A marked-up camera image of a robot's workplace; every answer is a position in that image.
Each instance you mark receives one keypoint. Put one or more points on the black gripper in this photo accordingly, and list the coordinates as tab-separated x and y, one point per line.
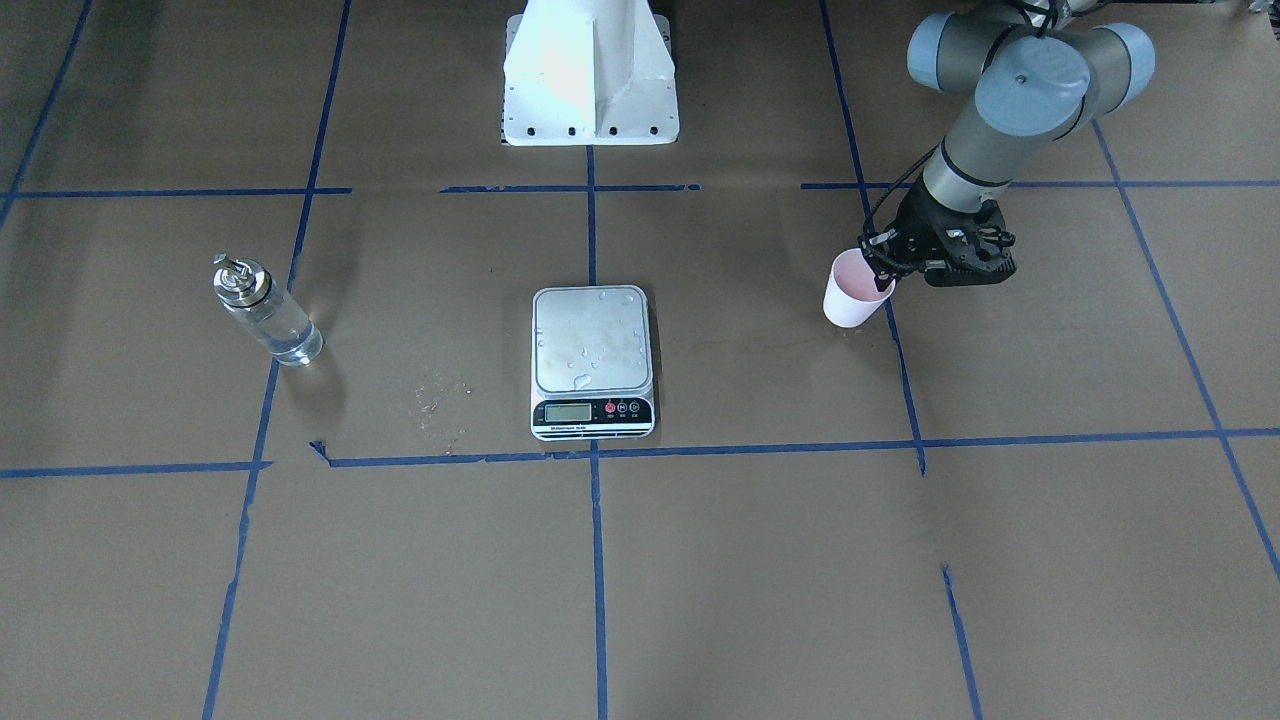
919	222

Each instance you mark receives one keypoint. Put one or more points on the pink cup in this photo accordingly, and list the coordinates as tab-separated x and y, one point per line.
854	292

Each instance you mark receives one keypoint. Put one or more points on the glass bottle with metal cap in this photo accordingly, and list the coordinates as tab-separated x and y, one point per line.
266	309

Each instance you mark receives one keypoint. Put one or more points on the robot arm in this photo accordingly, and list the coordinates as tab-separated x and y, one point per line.
1029	83

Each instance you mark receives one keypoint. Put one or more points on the digital kitchen scale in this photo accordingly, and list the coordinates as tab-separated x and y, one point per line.
592	367

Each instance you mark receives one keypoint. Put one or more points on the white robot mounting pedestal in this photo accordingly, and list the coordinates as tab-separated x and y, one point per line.
579	73

